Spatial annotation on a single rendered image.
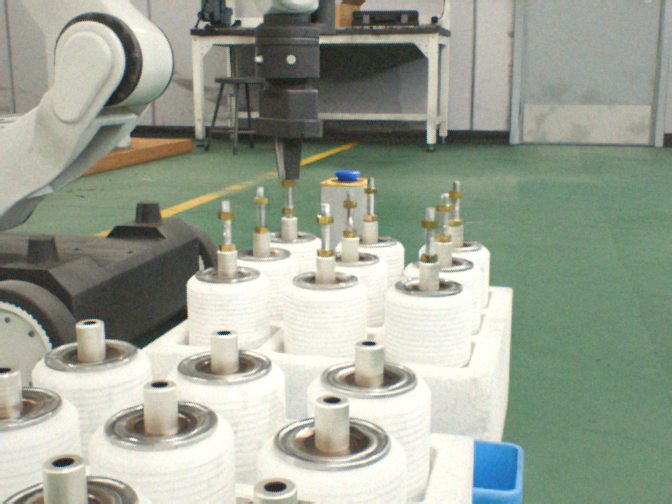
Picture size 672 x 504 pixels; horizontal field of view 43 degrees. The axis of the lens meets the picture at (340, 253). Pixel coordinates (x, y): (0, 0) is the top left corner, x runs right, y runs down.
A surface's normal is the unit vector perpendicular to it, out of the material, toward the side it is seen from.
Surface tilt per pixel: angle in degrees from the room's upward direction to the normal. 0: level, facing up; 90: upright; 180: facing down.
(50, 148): 111
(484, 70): 90
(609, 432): 0
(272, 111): 90
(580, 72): 90
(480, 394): 90
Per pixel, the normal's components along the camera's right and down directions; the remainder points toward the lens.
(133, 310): 0.97, 0.05
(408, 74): -0.23, 0.20
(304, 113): 0.59, 0.17
